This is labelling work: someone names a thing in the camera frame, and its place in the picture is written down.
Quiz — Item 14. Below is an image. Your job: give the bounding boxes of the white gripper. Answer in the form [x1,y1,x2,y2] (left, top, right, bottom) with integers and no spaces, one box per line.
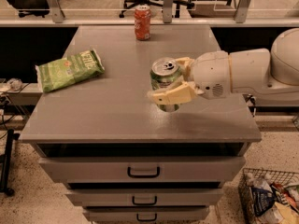
[147,51,231,105]

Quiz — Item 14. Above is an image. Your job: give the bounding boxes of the green soda can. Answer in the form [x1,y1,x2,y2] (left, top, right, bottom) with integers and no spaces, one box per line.
[149,57,183,113]

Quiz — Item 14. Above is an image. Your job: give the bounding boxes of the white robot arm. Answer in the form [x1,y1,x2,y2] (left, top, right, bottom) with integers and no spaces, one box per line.
[148,28,299,105]

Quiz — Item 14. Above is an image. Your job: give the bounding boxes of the red coke can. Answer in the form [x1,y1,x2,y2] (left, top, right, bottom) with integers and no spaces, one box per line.
[135,5,151,40]

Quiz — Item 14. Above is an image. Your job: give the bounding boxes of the black office chair centre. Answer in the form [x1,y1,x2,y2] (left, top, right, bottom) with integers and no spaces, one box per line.
[119,0,194,23]

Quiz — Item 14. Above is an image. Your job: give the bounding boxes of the grey drawer cabinet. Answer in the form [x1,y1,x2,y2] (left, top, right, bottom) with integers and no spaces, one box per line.
[18,24,263,224]

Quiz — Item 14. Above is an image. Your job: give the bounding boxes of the green chip bag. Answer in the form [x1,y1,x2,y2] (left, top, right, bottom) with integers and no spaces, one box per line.
[36,49,105,92]

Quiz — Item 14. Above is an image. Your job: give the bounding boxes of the snack packages in basket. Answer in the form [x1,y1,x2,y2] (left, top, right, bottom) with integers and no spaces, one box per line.
[246,173,299,224]

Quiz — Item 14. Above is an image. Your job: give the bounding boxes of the clutter on left shelf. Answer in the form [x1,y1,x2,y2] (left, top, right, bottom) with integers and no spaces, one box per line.
[0,78,22,93]

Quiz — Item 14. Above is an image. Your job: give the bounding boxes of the black stand at left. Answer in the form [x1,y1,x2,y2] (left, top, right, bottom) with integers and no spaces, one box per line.
[0,129,20,196]

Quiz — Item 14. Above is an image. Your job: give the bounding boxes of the middle drawer with black handle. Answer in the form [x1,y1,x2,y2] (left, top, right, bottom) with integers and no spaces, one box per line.
[66,189,223,207]

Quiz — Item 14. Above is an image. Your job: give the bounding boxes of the drawer with black handle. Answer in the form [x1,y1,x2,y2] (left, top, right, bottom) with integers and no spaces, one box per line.
[66,189,223,207]
[39,156,245,183]
[83,206,209,222]

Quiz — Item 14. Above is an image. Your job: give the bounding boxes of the wire basket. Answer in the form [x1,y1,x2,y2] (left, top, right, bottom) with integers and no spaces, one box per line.
[238,168,299,224]

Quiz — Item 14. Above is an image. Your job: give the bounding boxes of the top drawer with black handle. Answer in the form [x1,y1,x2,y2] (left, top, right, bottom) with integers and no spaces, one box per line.
[39,156,245,183]

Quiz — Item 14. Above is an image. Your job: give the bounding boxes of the bottom drawer with black handle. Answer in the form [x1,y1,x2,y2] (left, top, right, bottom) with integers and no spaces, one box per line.
[83,206,209,222]

